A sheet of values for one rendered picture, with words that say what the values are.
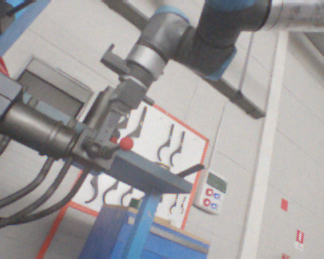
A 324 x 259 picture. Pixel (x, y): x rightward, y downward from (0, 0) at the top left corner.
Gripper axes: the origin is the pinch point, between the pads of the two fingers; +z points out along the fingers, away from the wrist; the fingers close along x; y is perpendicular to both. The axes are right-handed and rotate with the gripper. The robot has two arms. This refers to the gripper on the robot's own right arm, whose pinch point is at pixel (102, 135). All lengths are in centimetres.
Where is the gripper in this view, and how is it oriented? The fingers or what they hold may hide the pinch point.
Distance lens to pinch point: 54.8
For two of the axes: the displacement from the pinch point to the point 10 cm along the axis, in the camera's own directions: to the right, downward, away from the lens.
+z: -4.8, 8.7, -1.1
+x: -3.7, -0.8, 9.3
